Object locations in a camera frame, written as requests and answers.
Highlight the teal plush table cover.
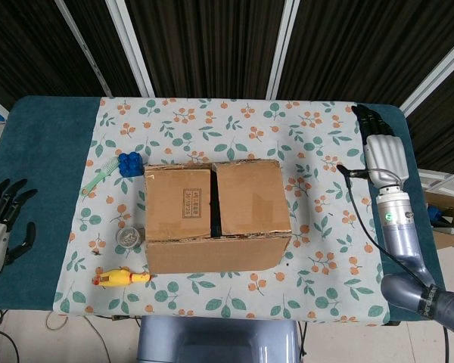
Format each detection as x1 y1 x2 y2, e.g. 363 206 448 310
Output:
0 95 449 322

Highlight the green plastic comb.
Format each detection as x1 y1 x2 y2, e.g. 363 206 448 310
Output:
79 157 120 197

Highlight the blue-grey robot torso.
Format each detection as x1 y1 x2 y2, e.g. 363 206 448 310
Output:
135 315 302 363

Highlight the wide white frame post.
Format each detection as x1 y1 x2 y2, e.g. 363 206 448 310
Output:
105 0 155 98
266 0 300 99
399 37 454 116

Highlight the floral fruit print tablecloth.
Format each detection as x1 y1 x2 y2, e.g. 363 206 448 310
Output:
52 97 390 327

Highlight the black right hand cable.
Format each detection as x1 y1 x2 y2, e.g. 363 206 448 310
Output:
344 169 450 363

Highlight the black floor cable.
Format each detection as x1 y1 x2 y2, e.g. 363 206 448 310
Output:
0 308 22 363

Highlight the thin white frame post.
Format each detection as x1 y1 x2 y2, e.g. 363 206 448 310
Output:
55 0 113 98

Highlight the blue building block toy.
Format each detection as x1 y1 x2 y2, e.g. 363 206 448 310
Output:
117 151 145 178

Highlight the tan floor cable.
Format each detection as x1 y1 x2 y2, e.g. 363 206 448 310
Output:
46 314 70 330

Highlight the open background cardboard box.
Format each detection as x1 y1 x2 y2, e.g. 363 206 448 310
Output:
423 191 454 250

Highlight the clear round pin container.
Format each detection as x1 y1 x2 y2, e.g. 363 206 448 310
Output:
116 226 141 247

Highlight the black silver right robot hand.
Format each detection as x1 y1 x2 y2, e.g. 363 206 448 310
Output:
336 104 409 188

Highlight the yellow rubber chicken toy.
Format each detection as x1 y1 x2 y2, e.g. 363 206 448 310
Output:
92 266 152 288

